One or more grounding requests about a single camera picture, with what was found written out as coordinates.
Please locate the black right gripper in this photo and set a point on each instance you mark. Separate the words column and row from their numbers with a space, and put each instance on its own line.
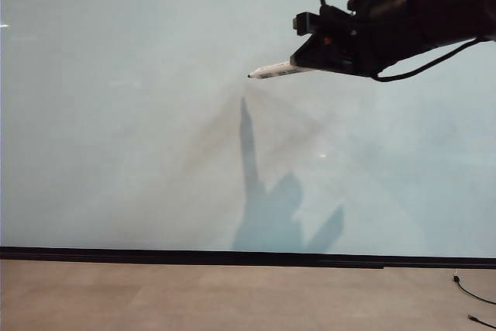
column 368, row 44

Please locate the white whiteboard marker pen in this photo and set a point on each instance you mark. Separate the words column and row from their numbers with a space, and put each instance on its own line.
column 271, row 71

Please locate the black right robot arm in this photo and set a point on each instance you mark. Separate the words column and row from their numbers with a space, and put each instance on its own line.
column 445, row 9

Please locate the large white whiteboard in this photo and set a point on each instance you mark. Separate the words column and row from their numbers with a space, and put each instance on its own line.
column 116, row 133

